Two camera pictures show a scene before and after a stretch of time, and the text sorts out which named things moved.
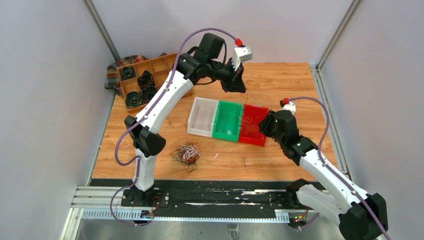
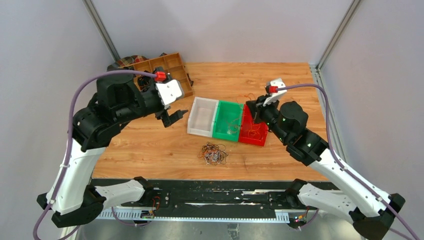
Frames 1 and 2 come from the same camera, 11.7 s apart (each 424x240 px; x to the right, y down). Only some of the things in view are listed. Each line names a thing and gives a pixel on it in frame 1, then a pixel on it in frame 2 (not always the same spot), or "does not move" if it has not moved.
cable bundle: [187, 154] → [213, 154]
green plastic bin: [227, 124] does not move
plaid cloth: [112, 79] does not move
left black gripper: [235, 83] → [169, 119]
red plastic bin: [250, 133] does not move
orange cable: [248, 119] → [253, 132]
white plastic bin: [202, 116] does not move
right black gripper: [265, 124] → [256, 107]
